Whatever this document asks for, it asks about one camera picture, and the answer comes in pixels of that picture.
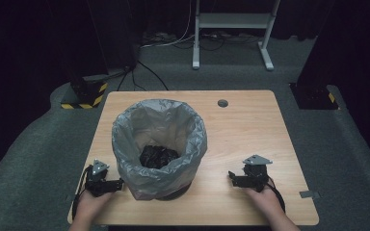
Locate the yellow-black striped stand base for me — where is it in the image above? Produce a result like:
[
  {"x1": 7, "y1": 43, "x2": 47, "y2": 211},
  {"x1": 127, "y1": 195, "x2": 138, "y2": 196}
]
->
[
  {"x1": 60, "y1": 74, "x2": 109, "y2": 111},
  {"x1": 289, "y1": 83, "x2": 341, "y2": 111}
]

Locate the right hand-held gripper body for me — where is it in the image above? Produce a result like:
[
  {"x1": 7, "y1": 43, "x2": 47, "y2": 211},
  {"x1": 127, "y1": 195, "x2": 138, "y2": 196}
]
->
[{"x1": 241, "y1": 154, "x2": 274, "y2": 193}]

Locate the white metal stand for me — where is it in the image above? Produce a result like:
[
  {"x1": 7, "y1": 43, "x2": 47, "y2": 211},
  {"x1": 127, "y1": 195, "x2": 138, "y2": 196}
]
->
[{"x1": 191, "y1": 0, "x2": 281, "y2": 72}]

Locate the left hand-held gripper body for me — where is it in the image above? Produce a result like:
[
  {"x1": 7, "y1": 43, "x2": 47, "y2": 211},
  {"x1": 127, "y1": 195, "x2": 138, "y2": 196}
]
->
[{"x1": 84, "y1": 159, "x2": 111, "y2": 198}]

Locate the bin with grey bag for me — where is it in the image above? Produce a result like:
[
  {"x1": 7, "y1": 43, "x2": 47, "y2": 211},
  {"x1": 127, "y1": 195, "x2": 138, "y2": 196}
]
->
[{"x1": 111, "y1": 98, "x2": 208, "y2": 201}]

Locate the person's right hand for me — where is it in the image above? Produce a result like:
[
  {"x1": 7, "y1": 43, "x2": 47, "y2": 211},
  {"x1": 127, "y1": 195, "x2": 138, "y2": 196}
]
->
[{"x1": 244, "y1": 184, "x2": 283, "y2": 214}]

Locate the crumpled black plastic bag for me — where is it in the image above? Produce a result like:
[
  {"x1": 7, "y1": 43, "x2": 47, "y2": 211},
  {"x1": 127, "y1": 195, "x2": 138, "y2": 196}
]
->
[{"x1": 139, "y1": 144, "x2": 181, "y2": 170}]

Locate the person's left hand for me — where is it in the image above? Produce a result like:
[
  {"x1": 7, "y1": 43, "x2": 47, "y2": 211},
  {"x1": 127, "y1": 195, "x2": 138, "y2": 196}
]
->
[{"x1": 74, "y1": 190, "x2": 116, "y2": 226}]

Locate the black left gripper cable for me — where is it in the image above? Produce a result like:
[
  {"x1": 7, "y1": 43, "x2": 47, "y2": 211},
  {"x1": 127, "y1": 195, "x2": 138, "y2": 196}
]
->
[{"x1": 71, "y1": 165, "x2": 94, "y2": 221}]

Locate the dark round trash bin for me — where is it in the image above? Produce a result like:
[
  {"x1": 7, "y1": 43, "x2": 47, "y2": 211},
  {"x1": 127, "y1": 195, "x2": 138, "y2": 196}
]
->
[{"x1": 156, "y1": 181, "x2": 194, "y2": 202}]

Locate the tangle of dark floor cables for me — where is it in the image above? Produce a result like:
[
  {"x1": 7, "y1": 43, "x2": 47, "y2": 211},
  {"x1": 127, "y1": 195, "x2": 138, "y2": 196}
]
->
[{"x1": 141, "y1": 30, "x2": 262, "y2": 52}]

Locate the black floor cable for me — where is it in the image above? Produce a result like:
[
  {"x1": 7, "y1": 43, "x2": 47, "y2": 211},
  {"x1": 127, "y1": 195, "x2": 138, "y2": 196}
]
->
[{"x1": 117, "y1": 59, "x2": 170, "y2": 92}]

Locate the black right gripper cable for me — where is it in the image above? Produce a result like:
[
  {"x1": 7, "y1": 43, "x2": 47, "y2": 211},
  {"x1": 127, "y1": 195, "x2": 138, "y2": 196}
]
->
[{"x1": 267, "y1": 175, "x2": 286, "y2": 214}]

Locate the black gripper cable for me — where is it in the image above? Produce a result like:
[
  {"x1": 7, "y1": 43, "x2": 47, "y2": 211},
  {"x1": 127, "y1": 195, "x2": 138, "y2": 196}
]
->
[
  {"x1": 267, "y1": 175, "x2": 286, "y2": 214},
  {"x1": 71, "y1": 165, "x2": 94, "y2": 221}
]

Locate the white floor cable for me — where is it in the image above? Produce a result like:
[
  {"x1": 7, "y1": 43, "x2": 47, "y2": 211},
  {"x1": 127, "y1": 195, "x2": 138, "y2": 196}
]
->
[{"x1": 140, "y1": 0, "x2": 197, "y2": 50}]

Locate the grey tape piece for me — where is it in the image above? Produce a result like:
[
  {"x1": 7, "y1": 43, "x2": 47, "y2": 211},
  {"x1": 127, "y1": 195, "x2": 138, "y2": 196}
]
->
[{"x1": 299, "y1": 190, "x2": 322, "y2": 199}]

